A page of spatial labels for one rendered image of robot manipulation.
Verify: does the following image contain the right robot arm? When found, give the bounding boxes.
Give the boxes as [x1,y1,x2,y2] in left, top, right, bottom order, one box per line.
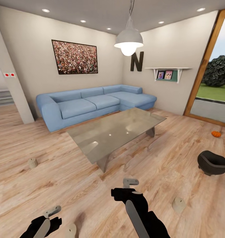
[111,178,170,238]

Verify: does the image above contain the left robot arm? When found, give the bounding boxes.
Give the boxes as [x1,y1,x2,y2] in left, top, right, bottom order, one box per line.
[20,206,62,238]

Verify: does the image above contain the cauldron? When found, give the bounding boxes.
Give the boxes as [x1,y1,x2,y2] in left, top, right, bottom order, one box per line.
[197,150,225,176]

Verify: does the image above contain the pumpkin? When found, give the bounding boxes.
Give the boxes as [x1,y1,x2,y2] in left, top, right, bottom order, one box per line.
[211,131,221,137]

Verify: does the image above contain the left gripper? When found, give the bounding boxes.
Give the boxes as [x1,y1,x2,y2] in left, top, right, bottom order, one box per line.
[45,217,62,237]

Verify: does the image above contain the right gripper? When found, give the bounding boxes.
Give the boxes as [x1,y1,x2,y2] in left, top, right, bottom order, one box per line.
[111,188,135,202]

